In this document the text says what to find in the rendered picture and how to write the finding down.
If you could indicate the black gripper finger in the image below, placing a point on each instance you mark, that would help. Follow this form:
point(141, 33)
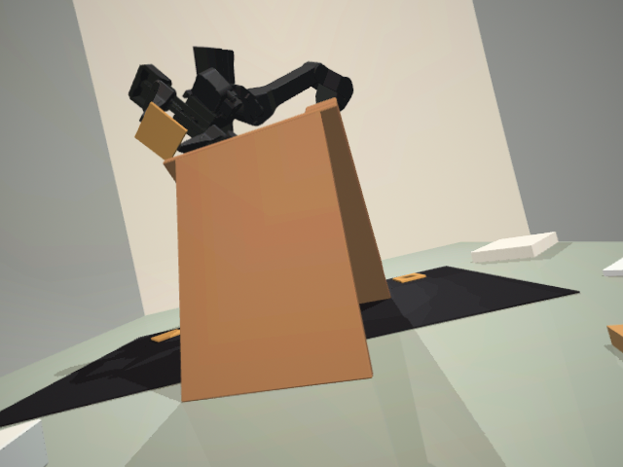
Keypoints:
point(211, 136)
point(160, 94)

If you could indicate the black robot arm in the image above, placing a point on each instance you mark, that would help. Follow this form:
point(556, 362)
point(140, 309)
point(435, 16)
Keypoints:
point(214, 88)

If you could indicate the white flat card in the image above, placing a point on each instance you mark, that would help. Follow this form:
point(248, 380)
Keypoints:
point(614, 270)

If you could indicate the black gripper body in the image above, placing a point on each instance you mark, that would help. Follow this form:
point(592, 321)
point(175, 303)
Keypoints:
point(192, 114)

